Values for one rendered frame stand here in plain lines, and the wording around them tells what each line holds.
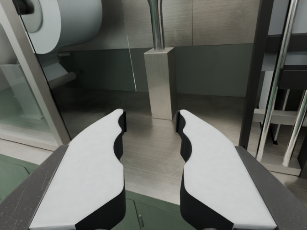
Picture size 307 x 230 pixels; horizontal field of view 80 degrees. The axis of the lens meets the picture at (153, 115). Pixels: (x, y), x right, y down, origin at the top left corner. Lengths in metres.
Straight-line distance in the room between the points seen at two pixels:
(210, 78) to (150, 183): 0.60
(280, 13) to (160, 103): 0.47
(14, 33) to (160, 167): 0.51
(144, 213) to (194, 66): 0.66
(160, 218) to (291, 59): 0.52
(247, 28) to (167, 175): 0.64
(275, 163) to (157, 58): 0.47
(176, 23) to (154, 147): 0.56
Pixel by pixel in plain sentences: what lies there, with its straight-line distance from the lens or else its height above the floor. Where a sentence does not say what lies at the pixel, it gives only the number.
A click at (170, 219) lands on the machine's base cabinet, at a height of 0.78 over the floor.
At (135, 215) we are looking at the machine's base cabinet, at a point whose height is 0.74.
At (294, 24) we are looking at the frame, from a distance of 0.46.
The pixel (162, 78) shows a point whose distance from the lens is 0.69.
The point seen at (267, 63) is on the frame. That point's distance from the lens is 0.47.
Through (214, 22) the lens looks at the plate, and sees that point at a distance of 0.88.
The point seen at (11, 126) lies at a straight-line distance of 0.90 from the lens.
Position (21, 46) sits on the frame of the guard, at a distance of 0.59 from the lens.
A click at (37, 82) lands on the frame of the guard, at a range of 0.61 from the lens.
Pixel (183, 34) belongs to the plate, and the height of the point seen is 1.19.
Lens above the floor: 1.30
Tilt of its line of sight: 29 degrees down
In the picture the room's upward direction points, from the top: 7 degrees counter-clockwise
